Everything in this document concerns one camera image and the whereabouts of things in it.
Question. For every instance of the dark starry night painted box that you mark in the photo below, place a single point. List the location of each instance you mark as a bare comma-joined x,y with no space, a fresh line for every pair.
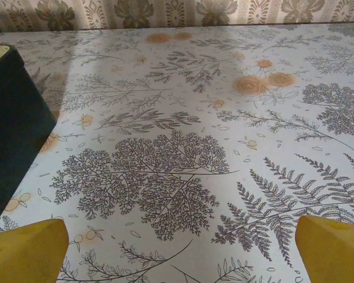
14,132

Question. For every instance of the floral patterned tablecloth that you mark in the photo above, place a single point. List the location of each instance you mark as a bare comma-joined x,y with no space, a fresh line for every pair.
180,118

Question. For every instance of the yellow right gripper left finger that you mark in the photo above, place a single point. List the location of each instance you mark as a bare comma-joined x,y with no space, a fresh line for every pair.
23,256

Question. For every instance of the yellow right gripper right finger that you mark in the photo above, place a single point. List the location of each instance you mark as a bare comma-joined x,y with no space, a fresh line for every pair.
333,253

